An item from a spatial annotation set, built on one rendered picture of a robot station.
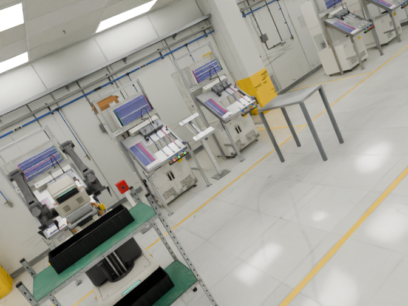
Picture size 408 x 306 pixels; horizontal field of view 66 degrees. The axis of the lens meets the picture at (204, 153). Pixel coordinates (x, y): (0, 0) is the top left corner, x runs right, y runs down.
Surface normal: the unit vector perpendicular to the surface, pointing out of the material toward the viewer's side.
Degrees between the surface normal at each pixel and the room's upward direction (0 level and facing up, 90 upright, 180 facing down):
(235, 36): 90
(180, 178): 90
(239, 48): 90
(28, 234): 90
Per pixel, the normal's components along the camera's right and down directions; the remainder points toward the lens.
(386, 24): 0.47, 0.02
